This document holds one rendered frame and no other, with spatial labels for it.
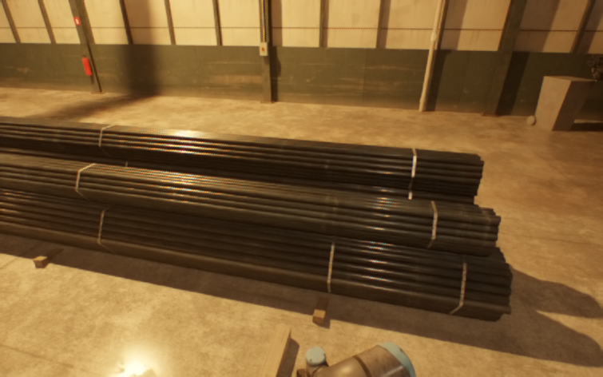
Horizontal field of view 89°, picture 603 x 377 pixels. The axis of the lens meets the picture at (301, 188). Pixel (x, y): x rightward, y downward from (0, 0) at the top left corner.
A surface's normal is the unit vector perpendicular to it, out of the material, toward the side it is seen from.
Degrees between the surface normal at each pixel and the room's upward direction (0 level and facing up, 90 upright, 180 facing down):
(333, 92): 90
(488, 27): 90
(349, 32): 90
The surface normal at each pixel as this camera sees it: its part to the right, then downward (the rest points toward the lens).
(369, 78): -0.23, 0.44
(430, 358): 0.00, -0.89
